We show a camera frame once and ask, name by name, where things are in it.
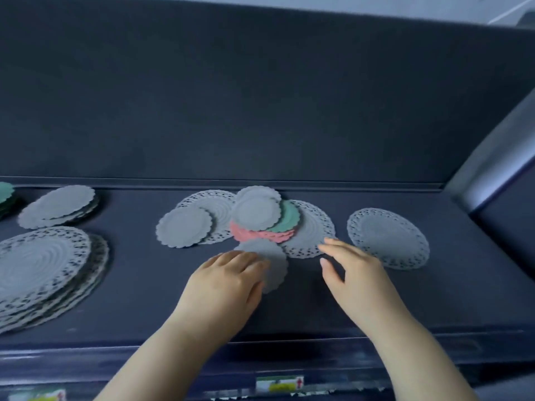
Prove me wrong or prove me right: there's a dark blue shelving unit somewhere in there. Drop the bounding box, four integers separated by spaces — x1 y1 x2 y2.
470 162 535 285

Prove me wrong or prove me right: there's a green yellow shelf label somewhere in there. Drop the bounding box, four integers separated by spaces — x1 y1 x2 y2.
7 388 67 401
255 375 305 394

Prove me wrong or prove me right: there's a person's right hand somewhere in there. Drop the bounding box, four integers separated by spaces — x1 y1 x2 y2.
317 237 415 344

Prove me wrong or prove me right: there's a mixed pile of coasters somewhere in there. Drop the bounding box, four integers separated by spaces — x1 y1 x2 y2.
155 185 430 272

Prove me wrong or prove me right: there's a person's left hand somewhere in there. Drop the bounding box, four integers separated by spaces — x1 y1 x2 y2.
172 250 273 332

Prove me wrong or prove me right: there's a dark blue shelf board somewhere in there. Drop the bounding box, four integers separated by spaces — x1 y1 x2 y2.
0 185 535 351

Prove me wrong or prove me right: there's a stack of green coasters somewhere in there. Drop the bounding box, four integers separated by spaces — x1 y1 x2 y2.
0 181 17 218

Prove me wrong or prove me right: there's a thin white string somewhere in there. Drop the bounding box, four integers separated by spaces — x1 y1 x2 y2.
487 0 535 26

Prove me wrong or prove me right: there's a row of hanging white packets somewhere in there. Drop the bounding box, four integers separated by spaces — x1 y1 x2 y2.
288 384 393 399

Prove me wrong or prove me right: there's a person's left forearm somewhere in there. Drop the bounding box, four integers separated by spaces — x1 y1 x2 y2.
94 312 251 401

